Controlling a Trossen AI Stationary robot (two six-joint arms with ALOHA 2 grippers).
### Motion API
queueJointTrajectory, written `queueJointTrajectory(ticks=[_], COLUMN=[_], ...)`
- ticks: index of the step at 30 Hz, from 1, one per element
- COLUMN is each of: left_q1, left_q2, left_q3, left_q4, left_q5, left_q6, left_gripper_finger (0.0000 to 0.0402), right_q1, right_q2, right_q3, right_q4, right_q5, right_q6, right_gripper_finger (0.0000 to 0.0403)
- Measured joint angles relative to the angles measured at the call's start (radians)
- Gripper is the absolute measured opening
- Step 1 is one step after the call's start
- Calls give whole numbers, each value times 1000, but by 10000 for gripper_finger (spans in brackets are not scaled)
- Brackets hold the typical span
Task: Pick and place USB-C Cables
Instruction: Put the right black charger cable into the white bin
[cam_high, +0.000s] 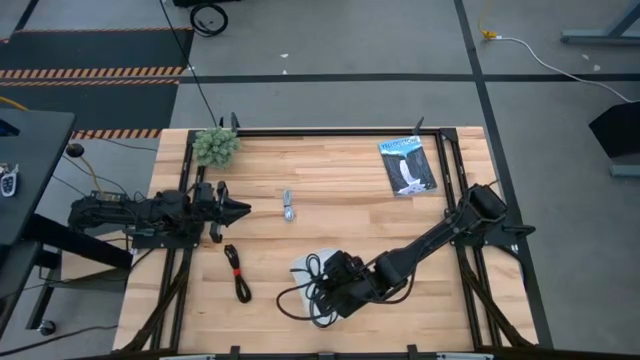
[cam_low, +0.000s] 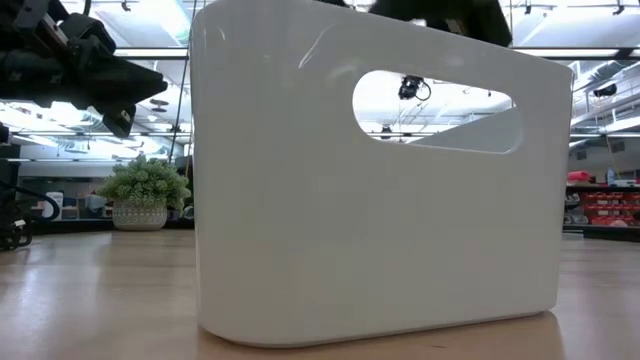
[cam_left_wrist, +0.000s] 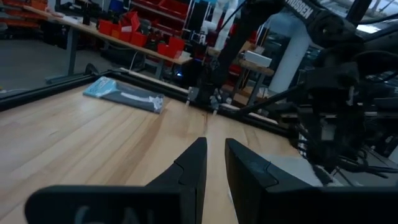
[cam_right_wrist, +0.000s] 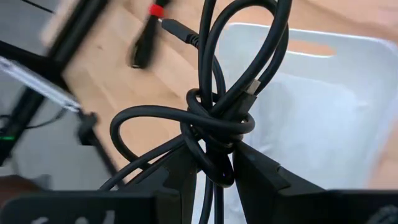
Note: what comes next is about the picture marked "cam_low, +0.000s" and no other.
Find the low shelf with boxes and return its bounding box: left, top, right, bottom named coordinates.
left=29, top=189, right=116, bottom=235

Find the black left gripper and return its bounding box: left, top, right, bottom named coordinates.
left=49, top=12, right=169, bottom=140

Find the black overhead camera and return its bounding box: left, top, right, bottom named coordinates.
left=397, top=74, right=433, bottom=103

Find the black ceiling-hung device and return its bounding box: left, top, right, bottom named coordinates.
left=592, top=82, right=620, bottom=99

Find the thin black hanging cable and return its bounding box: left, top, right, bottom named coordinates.
left=167, top=0, right=197, bottom=162

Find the green potted plant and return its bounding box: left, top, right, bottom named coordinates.
left=97, top=153, right=192, bottom=232

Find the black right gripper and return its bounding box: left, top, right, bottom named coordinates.
left=369, top=0, right=514, bottom=48

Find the shelf with red bins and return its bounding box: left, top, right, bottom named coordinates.
left=562, top=169, right=640, bottom=244

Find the white jug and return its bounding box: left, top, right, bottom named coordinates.
left=42, top=191, right=65, bottom=221

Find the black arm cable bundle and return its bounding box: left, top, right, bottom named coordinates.
left=0, top=179, right=61, bottom=251

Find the white plastic handled bin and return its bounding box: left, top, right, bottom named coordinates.
left=188, top=0, right=575, bottom=350

